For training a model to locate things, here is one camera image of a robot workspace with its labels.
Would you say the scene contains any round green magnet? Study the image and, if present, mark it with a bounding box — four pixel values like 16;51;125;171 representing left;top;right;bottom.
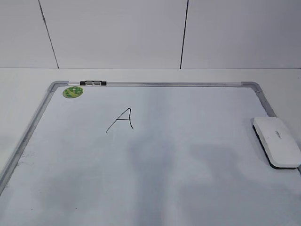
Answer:
63;86;83;98

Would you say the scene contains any white board with aluminium frame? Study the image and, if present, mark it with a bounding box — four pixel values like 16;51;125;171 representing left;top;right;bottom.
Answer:
0;81;301;226

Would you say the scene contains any white eraser with black felt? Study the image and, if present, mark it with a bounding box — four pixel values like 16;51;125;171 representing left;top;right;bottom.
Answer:
253;117;301;169

